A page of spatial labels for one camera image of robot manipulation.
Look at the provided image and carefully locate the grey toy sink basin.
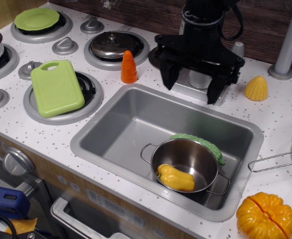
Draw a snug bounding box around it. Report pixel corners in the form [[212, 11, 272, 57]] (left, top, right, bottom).
[[70, 84, 264, 222]]

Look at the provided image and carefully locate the grey oven dial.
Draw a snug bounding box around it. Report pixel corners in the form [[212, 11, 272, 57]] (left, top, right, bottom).
[[2, 147, 35, 176]]

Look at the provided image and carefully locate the green plastic cutting board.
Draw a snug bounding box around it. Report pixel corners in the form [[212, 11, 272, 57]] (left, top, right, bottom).
[[30, 60, 85, 118]]

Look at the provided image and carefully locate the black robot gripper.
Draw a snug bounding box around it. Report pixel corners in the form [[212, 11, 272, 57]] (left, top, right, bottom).
[[155, 0, 244, 105]]

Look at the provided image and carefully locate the blue clamp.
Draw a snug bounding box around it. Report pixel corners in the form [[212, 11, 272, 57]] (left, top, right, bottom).
[[0, 187, 30, 219]]

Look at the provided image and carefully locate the green toy vegetable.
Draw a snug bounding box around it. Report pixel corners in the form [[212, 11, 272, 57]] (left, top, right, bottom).
[[169, 133, 226, 166]]

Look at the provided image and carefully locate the grey oven door handle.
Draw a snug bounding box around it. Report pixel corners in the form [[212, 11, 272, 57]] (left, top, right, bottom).
[[50, 197, 127, 239]]

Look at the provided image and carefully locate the black cable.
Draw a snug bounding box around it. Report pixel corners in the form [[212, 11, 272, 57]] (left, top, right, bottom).
[[0, 213, 18, 239]]

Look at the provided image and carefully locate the yellow toy corn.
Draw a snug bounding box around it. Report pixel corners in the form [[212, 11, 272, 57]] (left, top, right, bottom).
[[244, 76, 268, 101]]

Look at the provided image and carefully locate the orange toy carrot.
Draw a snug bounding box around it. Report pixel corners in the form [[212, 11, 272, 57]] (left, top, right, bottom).
[[121, 50, 138, 83]]

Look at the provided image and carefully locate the grey vertical pole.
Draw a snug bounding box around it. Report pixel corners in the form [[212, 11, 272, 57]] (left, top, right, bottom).
[[268, 18, 292, 81]]

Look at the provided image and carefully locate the grey stove knob back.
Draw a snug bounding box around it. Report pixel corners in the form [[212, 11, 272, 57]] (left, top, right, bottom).
[[80, 17, 104, 34]]

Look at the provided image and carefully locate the steel pot in sink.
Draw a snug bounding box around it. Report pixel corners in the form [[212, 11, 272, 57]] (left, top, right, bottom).
[[140, 138, 230, 196]]

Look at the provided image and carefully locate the orange toy pumpkin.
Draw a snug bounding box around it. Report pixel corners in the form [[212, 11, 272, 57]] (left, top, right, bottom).
[[236, 192, 292, 239]]

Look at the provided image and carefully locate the green plastic plate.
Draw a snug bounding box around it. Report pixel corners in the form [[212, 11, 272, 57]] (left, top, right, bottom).
[[14, 8, 60, 31]]

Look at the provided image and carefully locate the silver toy faucet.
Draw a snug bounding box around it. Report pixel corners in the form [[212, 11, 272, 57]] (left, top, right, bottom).
[[171, 41, 245, 106]]

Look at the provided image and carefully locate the grey stove knob middle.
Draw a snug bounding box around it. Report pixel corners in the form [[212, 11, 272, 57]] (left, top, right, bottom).
[[52, 37, 78, 55]]

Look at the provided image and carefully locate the flat steel lid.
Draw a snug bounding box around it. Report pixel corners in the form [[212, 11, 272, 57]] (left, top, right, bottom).
[[148, 47, 161, 70]]

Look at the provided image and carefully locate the yellow toy bell pepper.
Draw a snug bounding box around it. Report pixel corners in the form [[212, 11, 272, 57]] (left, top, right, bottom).
[[156, 164, 195, 192]]

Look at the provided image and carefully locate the steel pot lid on burner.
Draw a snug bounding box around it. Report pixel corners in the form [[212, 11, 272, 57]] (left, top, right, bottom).
[[91, 32, 137, 59]]

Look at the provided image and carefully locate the grey stove knob left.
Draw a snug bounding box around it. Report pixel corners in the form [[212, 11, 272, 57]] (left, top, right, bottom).
[[18, 61, 42, 81]]

